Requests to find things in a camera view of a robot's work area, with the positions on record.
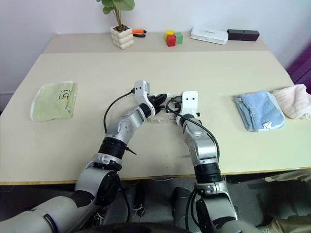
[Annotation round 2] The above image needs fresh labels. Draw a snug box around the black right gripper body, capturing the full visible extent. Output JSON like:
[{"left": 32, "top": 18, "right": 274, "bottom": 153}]
[{"left": 167, "top": 96, "right": 183, "bottom": 114}]

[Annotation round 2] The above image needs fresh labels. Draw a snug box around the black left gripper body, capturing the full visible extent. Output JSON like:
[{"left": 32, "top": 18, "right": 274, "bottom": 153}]
[{"left": 147, "top": 94, "right": 163, "bottom": 115}]

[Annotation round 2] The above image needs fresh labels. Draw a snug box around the beige cloth with white trim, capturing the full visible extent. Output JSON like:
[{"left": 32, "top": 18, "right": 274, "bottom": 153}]
[{"left": 145, "top": 91, "right": 202, "bottom": 125}]

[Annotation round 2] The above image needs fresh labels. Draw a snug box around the blue folded towel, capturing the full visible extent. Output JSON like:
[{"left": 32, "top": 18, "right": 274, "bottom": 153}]
[{"left": 234, "top": 90, "right": 286, "bottom": 133}]

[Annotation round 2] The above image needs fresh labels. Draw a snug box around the green folded towel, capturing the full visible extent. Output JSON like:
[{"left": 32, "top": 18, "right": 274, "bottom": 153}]
[{"left": 29, "top": 81, "right": 79, "bottom": 122}]

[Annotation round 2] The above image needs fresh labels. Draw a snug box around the pink folded towel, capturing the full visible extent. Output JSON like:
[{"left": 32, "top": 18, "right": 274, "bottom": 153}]
[{"left": 271, "top": 83, "right": 311, "bottom": 120}]

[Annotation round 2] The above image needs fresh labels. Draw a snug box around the green plant in white pot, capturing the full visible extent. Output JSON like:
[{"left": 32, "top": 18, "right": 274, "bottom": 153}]
[{"left": 97, "top": 0, "right": 136, "bottom": 50}]

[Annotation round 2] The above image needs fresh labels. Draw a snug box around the flat white box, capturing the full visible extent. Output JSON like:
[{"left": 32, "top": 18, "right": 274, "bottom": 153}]
[{"left": 190, "top": 27, "right": 229, "bottom": 46}]

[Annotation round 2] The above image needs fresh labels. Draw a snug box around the long black box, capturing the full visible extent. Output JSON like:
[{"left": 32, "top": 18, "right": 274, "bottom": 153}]
[{"left": 226, "top": 29, "right": 260, "bottom": 42}]

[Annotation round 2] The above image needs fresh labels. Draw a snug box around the dark grey rounded shape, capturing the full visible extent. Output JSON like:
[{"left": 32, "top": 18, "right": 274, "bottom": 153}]
[
  {"left": 120, "top": 186, "right": 144, "bottom": 220},
  {"left": 172, "top": 186, "right": 198, "bottom": 220}
]

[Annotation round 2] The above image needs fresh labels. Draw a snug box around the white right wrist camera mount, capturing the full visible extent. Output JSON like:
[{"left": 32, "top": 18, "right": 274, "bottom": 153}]
[{"left": 180, "top": 90, "right": 199, "bottom": 116}]

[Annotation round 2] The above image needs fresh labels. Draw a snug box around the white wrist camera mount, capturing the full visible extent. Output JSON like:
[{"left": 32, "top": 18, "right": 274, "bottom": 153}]
[
  {"left": 134, "top": 79, "right": 152, "bottom": 105},
  {"left": 180, "top": 90, "right": 199, "bottom": 116}
]

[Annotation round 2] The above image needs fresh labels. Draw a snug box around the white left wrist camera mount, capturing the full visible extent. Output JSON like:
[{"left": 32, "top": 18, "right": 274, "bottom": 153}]
[{"left": 134, "top": 79, "right": 152, "bottom": 105}]

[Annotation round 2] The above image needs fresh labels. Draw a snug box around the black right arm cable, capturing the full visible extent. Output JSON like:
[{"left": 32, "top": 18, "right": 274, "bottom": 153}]
[{"left": 166, "top": 99, "right": 221, "bottom": 160}]

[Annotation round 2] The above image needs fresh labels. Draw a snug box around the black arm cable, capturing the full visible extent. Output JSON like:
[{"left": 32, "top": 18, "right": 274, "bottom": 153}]
[
  {"left": 166, "top": 99, "right": 221, "bottom": 160},
  {"left": 103, "top": 89, "right": 136, "bottom": 133}
]

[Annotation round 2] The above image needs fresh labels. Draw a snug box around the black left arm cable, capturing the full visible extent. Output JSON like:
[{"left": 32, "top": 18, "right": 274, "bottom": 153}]
[{"left": 103, "top": 89, "right": 136, "bottom": 133}]

